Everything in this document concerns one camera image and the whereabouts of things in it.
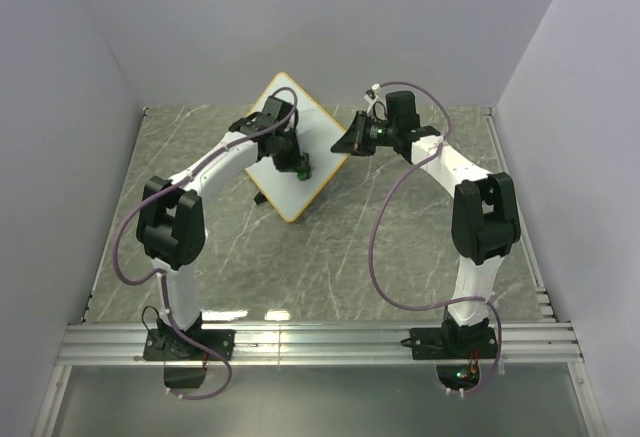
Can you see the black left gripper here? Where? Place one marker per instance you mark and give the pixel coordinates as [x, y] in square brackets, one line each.
[291, 164]

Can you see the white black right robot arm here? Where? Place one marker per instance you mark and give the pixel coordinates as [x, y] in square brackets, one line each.
[485, 221]

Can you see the black whiteboard stand foot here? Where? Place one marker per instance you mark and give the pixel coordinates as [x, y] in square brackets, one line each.
[259, 198]

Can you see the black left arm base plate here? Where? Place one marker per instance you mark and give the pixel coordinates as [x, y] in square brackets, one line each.
[166, 345]

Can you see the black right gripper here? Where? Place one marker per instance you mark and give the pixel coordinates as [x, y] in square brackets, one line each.
[354, 142]

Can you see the yellow framed whiteboard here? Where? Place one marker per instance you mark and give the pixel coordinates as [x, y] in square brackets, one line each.
[316, 132]

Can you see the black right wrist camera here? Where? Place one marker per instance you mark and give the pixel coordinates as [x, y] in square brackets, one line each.
[401, 110]

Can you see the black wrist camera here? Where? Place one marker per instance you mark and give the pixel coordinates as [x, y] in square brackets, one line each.
[276, 109]
[401, 110]

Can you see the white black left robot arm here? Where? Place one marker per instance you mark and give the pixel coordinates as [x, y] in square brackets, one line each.
[171, 217]

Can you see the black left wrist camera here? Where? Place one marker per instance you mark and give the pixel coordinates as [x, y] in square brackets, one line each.
[276, 109]

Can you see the aluminium mounting rail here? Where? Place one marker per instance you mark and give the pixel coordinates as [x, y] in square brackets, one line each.
[311, 344]

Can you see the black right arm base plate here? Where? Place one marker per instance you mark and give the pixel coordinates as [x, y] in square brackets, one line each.
[451, 343]

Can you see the green black whiteboard eraser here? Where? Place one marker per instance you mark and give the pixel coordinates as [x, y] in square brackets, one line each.
[303, 168]

